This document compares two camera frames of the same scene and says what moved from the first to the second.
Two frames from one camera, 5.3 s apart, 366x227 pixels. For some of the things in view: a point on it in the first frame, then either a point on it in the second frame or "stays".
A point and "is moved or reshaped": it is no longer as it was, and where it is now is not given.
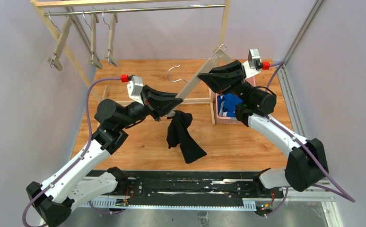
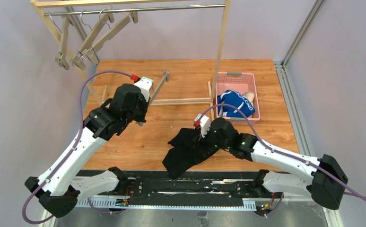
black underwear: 178,132 → 187,151
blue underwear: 230,101 stays
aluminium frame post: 282,73 stays
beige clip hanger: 93,59 is moved or reshaped
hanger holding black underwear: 218,57 → 166,74
